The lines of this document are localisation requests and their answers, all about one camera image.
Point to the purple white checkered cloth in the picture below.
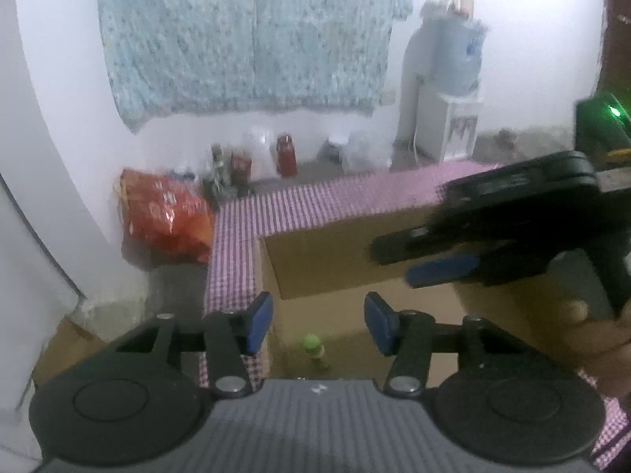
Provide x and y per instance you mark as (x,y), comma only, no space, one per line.
(296,207)

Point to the dark metallic bottle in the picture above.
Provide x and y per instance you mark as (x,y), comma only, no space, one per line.
(218,167)

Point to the person's right hand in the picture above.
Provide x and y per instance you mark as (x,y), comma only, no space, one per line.
(552,315)

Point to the flat cardboard piece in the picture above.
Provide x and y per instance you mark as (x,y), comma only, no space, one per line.
(64,350)

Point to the blue water jug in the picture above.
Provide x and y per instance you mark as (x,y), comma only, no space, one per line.
(456,59)

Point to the red plastic bag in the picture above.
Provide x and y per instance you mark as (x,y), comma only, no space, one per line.
(162,212)

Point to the beige bottle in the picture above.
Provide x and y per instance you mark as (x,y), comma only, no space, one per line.
(466,2)

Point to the clear glass jar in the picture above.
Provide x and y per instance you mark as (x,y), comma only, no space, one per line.
(446,1)

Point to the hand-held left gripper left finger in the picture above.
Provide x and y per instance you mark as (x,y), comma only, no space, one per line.
(259,322)

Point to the white lid jar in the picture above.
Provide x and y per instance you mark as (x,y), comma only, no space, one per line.
(337,147)

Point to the white water dispenser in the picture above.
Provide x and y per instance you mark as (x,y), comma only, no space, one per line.
(438,123)

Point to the red label jar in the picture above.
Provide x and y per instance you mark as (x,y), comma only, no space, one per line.
(240,167)

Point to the green glue stick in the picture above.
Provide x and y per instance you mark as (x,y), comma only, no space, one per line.
(313,345)

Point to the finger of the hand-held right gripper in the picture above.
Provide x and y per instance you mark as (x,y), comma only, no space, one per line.
(438,268)
(394,249)

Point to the teal floral cloth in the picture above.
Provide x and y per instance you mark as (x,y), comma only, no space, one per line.
(246,34)

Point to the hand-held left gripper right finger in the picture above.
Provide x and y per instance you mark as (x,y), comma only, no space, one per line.
(379,322)

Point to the brown cardboard box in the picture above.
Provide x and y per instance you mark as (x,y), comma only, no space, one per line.
(320,266)

